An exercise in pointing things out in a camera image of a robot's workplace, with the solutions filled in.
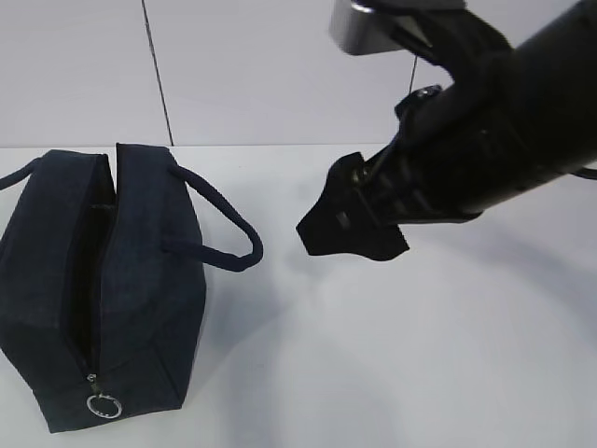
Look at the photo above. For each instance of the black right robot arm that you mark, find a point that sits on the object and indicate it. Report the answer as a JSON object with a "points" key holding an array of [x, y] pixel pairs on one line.
{"points": [[512, 120]]}

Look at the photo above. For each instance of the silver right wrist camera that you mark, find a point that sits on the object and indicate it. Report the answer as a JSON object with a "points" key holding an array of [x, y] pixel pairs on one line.
{"points": [[369, 27]]}

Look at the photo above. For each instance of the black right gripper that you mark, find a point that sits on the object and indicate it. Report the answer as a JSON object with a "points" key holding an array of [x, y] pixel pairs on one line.
{"points": [[429, 173]]}

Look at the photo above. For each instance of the navy blue lunch bag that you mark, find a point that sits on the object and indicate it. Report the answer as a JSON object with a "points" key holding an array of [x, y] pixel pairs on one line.
{"points": [[103, 287]]}

